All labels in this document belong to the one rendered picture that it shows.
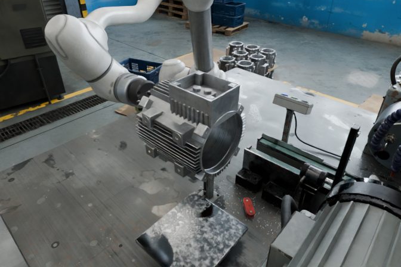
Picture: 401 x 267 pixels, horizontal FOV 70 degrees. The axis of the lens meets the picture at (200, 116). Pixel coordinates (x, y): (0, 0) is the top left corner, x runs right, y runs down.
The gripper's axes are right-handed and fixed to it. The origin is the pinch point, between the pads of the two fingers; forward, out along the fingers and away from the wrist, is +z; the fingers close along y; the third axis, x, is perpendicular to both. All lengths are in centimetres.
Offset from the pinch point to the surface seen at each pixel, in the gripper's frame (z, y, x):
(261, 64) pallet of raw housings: -122, 238, 77
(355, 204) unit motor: 37.3, -2.7, 6.9
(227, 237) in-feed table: 4.0, 4.4, 46.0
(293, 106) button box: -7, 72, 32
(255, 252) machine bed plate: 9, 13, 58
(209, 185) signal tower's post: -17, 21, 47
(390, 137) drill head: 33, 70, 34
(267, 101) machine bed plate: -42, 112, 53
